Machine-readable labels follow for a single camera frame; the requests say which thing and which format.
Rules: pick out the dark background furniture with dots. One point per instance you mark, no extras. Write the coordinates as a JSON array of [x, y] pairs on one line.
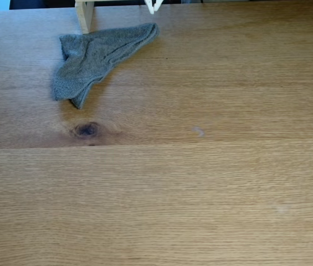
[[34, 4]]

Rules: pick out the grey terry sock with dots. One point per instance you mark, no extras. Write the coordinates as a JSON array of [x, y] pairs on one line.
[[95, 58]]

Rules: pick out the light wooden stand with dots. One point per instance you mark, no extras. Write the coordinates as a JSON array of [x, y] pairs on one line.
[[85, 16]]

